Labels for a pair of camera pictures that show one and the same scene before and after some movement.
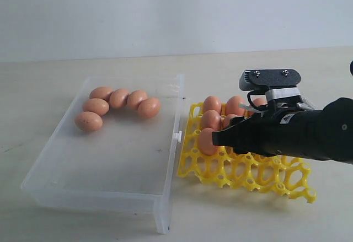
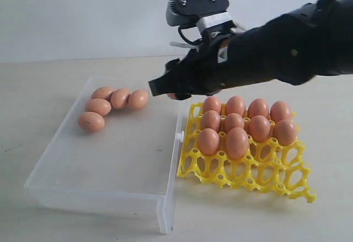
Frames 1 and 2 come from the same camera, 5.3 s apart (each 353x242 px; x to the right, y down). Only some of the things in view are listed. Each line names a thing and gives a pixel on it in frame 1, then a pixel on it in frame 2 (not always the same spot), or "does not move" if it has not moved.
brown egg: [211, 119] does not move
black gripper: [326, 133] to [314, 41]
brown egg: [206, 142] does not move
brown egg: [149, 107] to [173, 96]
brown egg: [212, 102] does not move
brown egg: [232, 106] does not move
